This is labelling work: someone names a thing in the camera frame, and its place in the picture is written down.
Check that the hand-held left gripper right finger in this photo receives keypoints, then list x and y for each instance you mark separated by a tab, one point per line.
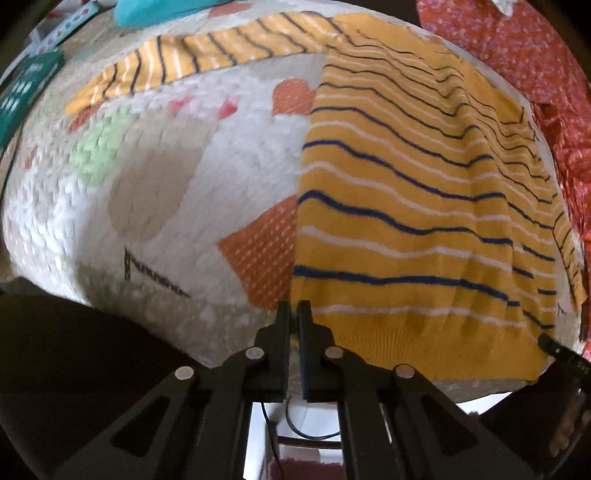
303	346

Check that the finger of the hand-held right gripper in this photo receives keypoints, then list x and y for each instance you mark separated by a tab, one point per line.
561	353

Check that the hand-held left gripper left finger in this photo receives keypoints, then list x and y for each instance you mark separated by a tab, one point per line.
282	344

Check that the yellow striped sweater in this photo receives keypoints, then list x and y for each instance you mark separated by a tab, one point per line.
406	221

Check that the person's right hand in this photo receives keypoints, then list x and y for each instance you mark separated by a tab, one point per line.
563	431

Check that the white patterned fleece blanket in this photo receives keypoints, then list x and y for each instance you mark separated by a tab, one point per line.
152	194

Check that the red floral quilt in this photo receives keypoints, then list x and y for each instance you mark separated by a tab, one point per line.
521	55

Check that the teal cloth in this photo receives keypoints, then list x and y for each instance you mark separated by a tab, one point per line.
157	11

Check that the green printed box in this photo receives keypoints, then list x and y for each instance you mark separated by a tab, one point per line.
25	92

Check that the patterned fabric strip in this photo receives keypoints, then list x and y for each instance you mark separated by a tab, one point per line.
64	25

